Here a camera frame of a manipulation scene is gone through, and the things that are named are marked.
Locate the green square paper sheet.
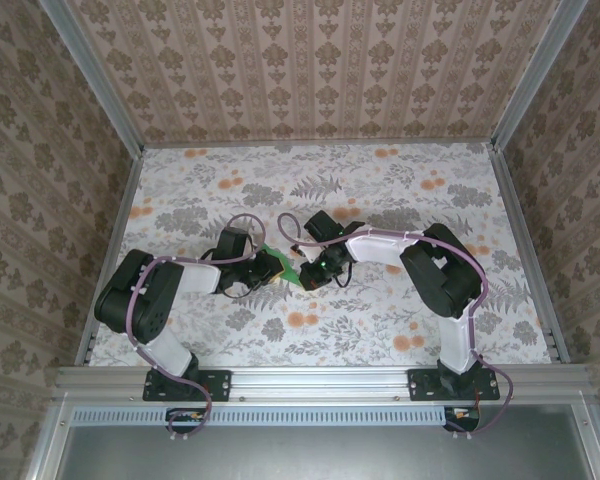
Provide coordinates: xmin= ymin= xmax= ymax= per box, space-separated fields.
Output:
xmin=258 ymin=243 xmax=304 ymax=287

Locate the grey metal sheet panel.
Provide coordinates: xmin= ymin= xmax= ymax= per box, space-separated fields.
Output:
xmin=54 ymin=403 xmax=597 ymax=480

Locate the small controller circuit board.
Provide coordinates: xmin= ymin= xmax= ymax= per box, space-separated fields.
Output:
xmin=165 ymin=407 xmax=207 ymax=434
xmin=443 ymin=405 xmax=482 ymax=434

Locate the wide aluminium frame rail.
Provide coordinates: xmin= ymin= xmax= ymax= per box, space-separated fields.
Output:
xmin=54 ymin=363 xmax=600 ymax=402

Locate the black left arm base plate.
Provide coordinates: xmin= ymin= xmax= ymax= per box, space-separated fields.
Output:
xmin=143 ymin=368 xmax=232 ymax=402

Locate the grey slotted cable duct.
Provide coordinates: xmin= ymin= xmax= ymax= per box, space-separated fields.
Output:
xmin=72 ymin=405 xmax=450 ymax=427

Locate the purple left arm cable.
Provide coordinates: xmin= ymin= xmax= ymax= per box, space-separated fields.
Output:
xmin=127 ymin=213 xmax=267 ymax=444

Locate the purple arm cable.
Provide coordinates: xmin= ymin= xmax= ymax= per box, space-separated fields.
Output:
xmin=278 ymin=213 xmax=515 ymax=442
xmin=127 ymin=213 xmax=267 ymax=444

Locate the aluminium side rail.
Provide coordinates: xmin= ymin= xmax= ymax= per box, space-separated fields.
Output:
xmin=485 ymin=142 xmax=572 ymax=365
xmin=74 ymin=148 xmax=146 ymax=366

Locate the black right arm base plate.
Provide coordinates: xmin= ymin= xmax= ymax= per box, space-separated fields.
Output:
xmin=408 ymin=368 xmax=501 ymax=402

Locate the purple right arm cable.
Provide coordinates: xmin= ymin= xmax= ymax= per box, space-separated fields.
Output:
xmin=278 ymin=213 xmax=515 ymax=442

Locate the aluminium frame post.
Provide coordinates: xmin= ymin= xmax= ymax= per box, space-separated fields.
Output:
xmin=488 ymin=0 xmax=590 ymax=152
xmin=42 ymin=0 xmax=147 ymax=154

